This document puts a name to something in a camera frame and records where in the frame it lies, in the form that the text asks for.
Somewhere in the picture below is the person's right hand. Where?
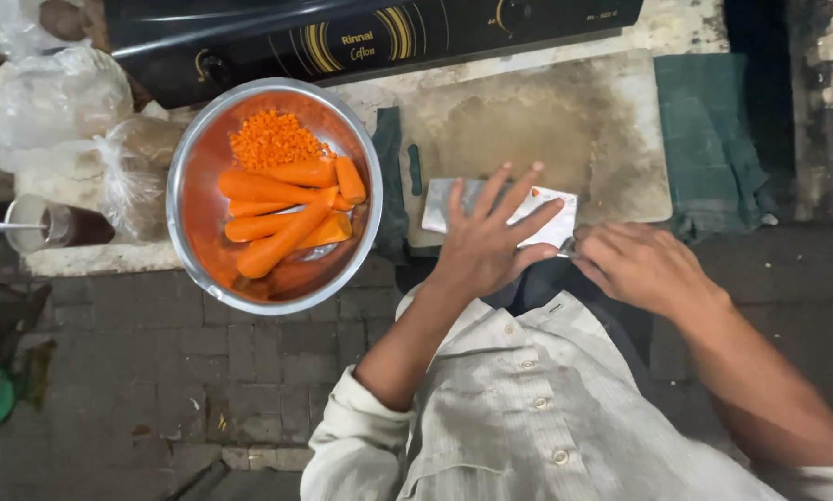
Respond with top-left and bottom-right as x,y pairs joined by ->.
571,222 -> 732,322

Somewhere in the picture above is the person's left hand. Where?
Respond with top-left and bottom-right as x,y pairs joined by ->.
430,161 -> 567,302

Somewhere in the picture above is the steel cleaver knife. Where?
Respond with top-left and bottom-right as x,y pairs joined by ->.
421,177 -> 579,260

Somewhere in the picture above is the worn white cutting board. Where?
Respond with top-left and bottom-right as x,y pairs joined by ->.
396,48 -> 674,249

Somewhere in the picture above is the folded green cloth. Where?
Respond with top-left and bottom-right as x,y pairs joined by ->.
652,53 -> 781,243

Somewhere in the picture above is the person's white striped shirt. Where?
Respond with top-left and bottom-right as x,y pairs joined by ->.
300,281 -> 833,501

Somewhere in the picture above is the dark green cloth under board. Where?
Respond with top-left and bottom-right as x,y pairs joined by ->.
371,106 -> 412,264

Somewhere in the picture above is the black stove knob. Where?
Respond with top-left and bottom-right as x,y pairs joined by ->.
495,0 -> 533,33
194,49 -> 234,89

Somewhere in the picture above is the heap of whole peeled carrots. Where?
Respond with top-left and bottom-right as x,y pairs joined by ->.
217,156 -> 368,281

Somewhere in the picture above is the pile of diced carrot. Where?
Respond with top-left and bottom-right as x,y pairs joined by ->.
229,109 -> 338,172

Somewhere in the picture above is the black gas stove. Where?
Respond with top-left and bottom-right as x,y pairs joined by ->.
103,0 -> 646,111

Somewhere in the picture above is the steel mixing bowl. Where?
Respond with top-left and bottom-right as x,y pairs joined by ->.
165,77 -> 384,317

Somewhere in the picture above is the small knotted plastic bag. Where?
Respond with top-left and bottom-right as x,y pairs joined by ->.
92,114 -> 186,242

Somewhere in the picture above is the glass jar with dark sauce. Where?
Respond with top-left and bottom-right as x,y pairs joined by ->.
4,194 -> 117,256

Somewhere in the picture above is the large clear plastic bag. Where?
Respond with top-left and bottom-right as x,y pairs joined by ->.
0,46 -> 135,176

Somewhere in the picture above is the crumpled clear plastic bag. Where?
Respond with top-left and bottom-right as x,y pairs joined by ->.
0,0 -> 92,59

